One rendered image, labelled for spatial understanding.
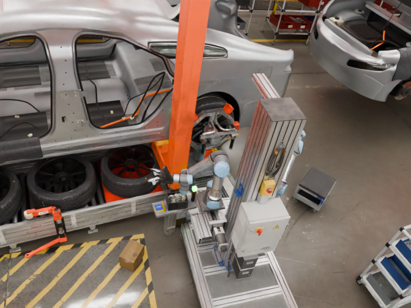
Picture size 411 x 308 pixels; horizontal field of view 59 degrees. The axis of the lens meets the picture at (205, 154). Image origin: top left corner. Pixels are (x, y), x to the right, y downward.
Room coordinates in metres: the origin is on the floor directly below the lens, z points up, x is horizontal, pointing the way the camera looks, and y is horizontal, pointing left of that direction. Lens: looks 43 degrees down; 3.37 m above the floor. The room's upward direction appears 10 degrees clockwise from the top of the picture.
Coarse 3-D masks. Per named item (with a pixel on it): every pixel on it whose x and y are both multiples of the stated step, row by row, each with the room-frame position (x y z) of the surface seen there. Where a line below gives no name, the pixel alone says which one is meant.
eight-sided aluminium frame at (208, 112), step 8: (200, 112) 3.08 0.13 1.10; (208, 112) 3.07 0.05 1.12; (216, 112) 3.11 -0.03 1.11; (224, 112) 3.16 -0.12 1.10; (200, 120) 3.03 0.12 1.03; (232, 120) 3.22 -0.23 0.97; (224, 136) 3.21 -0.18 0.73; (192, 144) 3.00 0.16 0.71; (208, 144) 3.15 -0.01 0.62; (216, 144) 3.16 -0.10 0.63
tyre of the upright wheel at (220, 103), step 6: (204, 96) 3.28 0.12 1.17; (216, 96) 3.34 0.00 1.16; (198, 102) 3.17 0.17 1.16; (204, 102) 3.17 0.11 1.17; (210, 102) 3.18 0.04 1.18; (216, 102) 3.21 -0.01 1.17; (222, 102) 3.26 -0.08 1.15; (198, 108) 3.10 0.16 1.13; (204, 108) 3.13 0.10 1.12; (210, 108) 3.17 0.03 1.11; (198, 144) 3.13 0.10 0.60
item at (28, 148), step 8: (0, 144) 2.21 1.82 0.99; (8, 144) 2.24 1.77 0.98; (16, 144) 2.27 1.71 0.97; (24, 144) 2.30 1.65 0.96; (32, 144) 2.33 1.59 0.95; (0, 152) 2.18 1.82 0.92; (8, 152) 2.21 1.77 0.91; (16, 152) 2.23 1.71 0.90; (24, 152) 2.26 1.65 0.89; (32, 152) 2.30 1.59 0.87; (40, 152) 2.33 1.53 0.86; (0, 160) 2.16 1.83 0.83; (8, 160) 2.20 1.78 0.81
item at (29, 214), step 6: (30, 210) 1.91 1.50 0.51; (36, 210) 1.93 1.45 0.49; (42, 210) 1.94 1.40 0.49; (48, 210) 1.96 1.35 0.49; (60, 210) 1.97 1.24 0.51; (30, 216) 1.87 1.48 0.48; (36, 216) 1.90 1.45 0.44; (54, 216) 1.90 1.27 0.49; (60, 216) 1.93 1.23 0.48; (54, 240) 1.89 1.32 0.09; (60, 240) 1.90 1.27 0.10; (66, 240) 1.93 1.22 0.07; (42, 246) 1.81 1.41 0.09; (48, 246) 1.82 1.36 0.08; (30, 252) 1.72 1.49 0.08; (36, 252) 1.74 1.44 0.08
